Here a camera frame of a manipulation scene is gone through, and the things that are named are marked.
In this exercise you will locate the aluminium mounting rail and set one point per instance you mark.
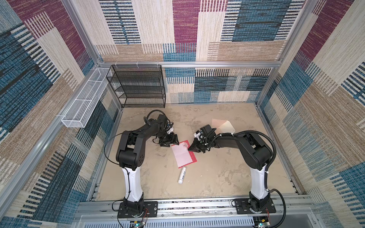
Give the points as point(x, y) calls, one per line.
point(215, 212)

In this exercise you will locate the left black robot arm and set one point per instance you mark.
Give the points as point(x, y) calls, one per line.
point(131, 154)

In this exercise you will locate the pale pink open envelope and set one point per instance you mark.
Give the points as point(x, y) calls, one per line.
point(222, 126)

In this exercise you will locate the black wire mesh shelf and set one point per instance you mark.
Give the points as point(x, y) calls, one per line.
point(138, 86)

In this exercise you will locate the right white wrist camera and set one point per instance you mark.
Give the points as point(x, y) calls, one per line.
point(198, 135)

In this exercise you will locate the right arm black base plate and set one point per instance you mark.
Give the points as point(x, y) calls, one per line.
point(254, 206)

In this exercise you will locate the white wire mesh basket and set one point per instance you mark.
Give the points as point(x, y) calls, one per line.
point(81, 109)

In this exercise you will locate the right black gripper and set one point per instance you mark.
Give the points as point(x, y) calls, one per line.
point(196, 148)

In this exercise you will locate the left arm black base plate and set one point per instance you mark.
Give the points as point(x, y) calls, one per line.
point(129, 210)

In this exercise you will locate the white glue stick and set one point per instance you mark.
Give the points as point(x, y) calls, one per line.
point(182, 175)

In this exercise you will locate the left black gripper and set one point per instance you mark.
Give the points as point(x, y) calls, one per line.
point(172, 140)

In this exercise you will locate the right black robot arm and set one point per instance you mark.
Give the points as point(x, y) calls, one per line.
point(257, 150)

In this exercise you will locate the pink red letter card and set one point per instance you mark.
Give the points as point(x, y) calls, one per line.
point(182, 155)

